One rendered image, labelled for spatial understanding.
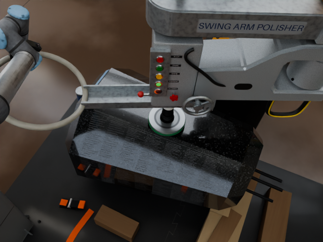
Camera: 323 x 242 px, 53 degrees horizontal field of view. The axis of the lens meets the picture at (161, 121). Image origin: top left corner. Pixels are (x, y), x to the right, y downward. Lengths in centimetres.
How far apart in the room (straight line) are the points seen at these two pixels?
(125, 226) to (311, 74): 154
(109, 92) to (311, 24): 101
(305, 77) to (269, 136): 146
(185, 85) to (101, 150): 77
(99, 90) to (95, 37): 192
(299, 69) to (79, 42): 251
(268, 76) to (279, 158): 151
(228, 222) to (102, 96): 120
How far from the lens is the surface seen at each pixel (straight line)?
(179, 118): 188
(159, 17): 123
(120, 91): 176
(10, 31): 160
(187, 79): 145
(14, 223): 237
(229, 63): 147
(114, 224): 238
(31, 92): 326
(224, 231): 229
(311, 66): 159
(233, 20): 125
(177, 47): 130
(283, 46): 145
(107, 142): 199
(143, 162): 194
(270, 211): 257
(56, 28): 383
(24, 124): 161
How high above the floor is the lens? 241
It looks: 56 degrees down
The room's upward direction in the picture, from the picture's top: 5 degrees clockwise
